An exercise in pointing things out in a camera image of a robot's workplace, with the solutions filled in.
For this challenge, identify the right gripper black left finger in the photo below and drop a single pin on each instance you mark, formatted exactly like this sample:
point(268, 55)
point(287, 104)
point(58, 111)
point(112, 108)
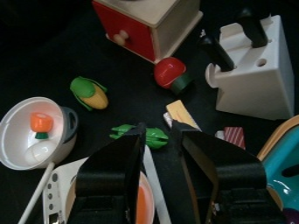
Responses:
point(104, 175)

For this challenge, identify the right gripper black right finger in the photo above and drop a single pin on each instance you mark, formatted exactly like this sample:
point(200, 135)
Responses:
point(225, 180)

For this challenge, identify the turquoise basket with orange rim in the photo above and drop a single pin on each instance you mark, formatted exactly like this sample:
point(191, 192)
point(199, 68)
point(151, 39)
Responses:
point(280, 163)

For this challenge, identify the red striped toy bacon piece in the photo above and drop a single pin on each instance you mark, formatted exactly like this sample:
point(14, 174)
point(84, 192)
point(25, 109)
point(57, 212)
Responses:
point(235, 136)

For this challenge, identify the green toy leafy vegetable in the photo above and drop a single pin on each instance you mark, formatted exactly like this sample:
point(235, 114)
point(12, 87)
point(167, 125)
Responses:
point(157, 137)

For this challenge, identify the white toy egg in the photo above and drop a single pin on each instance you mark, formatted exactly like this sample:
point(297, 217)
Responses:
point(36, 152)

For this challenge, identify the purple toy piece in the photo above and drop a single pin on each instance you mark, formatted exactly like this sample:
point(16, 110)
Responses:
point(292, 217)

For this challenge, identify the orange toy carrot piece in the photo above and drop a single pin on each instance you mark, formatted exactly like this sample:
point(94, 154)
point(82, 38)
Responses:
point(40, 122)

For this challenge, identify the yellow wooden cheese slice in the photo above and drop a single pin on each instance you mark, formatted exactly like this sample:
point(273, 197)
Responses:
point(180, 112)

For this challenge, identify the yellow toy corn green husk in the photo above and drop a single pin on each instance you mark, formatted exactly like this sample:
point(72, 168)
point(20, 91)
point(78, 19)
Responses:
point(94, 97)

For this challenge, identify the white toy knife block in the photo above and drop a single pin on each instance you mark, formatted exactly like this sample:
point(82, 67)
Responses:
point(256, 90)

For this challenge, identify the red toy tomato green stem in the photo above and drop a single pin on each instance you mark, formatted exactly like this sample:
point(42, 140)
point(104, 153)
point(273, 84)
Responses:
point(168, 71)

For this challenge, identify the wooden box with red front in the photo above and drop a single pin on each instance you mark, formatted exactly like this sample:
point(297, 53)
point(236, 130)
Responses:
point(128, 29)

